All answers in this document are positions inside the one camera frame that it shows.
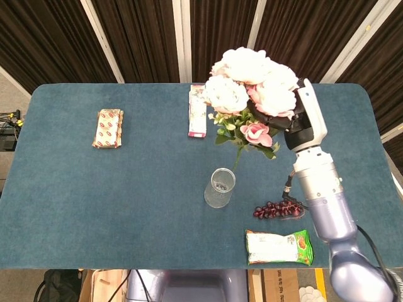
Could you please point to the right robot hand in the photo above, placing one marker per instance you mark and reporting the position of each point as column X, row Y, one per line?
column 302, row 122

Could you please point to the pink artificial flower bouquet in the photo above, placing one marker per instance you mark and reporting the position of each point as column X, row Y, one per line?
column 252, row 97

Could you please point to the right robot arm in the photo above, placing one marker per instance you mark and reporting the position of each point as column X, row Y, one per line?
column 333, row 214

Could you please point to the clear glass cup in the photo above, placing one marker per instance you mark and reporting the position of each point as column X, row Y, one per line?
column 219, row 192

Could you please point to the dark red artificial grapes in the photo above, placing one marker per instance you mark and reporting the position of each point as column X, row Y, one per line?
column 277, row 210

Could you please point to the pink floral paper box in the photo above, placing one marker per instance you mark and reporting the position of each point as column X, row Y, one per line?
column 196, row 119

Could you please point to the green and white snack bag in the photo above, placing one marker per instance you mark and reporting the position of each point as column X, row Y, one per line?
column 277, row 247

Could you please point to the brown cardboard box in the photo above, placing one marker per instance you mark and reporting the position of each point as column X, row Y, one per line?
column 277, row 284

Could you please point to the dark brown curtain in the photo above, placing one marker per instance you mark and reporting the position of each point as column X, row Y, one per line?
column 141, row 37

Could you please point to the blue felt table mat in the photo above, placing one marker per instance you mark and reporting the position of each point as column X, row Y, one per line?
column 126, row 195

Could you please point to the gold red wrapped snack pack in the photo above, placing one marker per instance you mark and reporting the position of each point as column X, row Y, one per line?
column 108, row 128

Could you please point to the purple robot torso base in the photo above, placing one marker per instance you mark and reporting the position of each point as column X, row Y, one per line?
column 189, row 284

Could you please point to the plywood board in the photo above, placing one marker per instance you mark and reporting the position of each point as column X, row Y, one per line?
column 102, row 284

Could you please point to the black backpack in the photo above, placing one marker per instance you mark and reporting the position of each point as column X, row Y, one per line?
column 58, row 286

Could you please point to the white metal frame post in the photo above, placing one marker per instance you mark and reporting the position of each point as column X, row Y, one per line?
column 102, row 39
column 256, row 23
column 352, row 44
column 182, row 41

